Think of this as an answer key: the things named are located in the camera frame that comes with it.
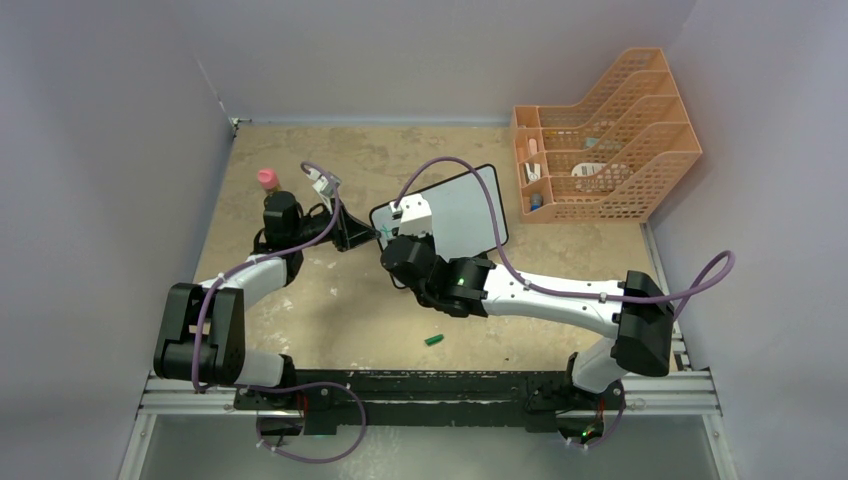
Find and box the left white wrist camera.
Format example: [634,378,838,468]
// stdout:
[307,169,340,212]

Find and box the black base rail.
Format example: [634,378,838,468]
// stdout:
[234,369,623,435]

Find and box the blue capped small bottle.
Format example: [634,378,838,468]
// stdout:
[529,193,544,212]

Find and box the white stapler in organizer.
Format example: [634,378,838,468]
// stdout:
[524,162,542,184]

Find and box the orange plastic file organizer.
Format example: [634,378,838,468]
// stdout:
[511,47,703,224]

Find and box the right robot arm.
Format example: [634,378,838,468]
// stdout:
[380,236,674,407]

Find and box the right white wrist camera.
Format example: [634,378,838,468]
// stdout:
[389,194,433,238]

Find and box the pink capped spice bottle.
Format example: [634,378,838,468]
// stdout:
[257,168,281,200]

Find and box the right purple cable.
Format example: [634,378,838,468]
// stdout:
[394,156,737,452]

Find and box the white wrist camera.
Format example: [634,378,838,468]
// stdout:
[389,194,433,238]
[307,169,340,212]

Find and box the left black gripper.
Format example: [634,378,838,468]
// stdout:
[291,198,379,253]

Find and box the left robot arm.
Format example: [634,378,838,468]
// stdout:
[153,191,379,409]

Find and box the green marker cap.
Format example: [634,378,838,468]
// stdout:
[425,334,444,346]

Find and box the aluminium frame rail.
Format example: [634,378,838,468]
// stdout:
[119,370,738,479]

